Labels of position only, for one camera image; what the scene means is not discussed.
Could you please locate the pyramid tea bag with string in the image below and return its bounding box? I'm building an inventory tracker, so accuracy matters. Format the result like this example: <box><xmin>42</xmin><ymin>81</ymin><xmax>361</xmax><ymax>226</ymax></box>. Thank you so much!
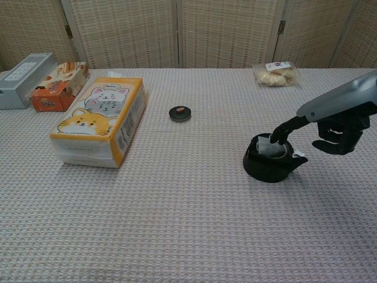
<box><xmin>256</xmin><ymin>134</ymin><xmax>306</xmax><ymax>158</ymax></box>

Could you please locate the cat print tissue pack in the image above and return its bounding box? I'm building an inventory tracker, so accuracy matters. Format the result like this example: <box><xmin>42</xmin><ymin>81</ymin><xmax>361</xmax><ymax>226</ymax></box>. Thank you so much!
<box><xmin>49</xmin><ymin>77</ymin><xmax>147</xmax><ymax>169</ymax></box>

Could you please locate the orange snack box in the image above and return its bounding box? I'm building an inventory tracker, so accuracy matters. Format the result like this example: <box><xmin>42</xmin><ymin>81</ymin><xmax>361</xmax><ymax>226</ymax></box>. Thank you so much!
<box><xmin>29</xmin><ymin>61</ymin><xmax>90</xmax><ymax>113</ymax></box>

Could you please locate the grey power strip box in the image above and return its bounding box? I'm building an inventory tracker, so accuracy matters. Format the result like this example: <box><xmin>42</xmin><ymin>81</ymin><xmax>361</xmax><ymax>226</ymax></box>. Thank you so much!
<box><xmin>0</xmin><ymin>52</ymin><xmax>58</xmax><ymax>110</ymax></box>

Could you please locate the black teapot lid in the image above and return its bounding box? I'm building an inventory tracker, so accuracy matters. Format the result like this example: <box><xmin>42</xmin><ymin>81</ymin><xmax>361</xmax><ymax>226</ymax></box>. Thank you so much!
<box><xmin>168</xmin><ymin>105</ymin><xmax>192</xmax><ymax>123</ymax></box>

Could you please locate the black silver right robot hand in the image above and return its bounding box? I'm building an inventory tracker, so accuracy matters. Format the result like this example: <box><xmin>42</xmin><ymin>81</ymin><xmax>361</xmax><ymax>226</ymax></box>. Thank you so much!
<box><xmin>269</xmin><ymin>69</ymin><xmax>377</xmax><ymax>156</ymax></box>

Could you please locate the woven folding screen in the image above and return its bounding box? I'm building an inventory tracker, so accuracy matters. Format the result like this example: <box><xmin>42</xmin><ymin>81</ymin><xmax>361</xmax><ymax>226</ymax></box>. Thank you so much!
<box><xmin>0</xmin><ymin>0</ymin><xmax>377</xmax><ymax>72</ymax></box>

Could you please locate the clear bag of cookies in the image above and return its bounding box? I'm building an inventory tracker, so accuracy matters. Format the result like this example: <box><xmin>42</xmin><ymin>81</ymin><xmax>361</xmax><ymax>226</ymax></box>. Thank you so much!
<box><xmin>253</xmin><ymin>61</ymin><xmax>299</xmax><ymax>88</ymax></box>

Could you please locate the woven pink white tablecloth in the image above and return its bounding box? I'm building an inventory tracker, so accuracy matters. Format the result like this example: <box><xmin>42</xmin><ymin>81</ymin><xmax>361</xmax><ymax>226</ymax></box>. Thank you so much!
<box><xmin>0</xmin><ymin>68</ymin><xmax>377</xmax><ymax>283</ymax></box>

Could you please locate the black teapot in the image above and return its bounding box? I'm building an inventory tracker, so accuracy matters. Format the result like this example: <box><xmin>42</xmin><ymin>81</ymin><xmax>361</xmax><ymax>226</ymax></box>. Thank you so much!
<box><xmin>242</xmin><ymin>134</ymin><xmax>309</xmax><ymax>183</ymax></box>

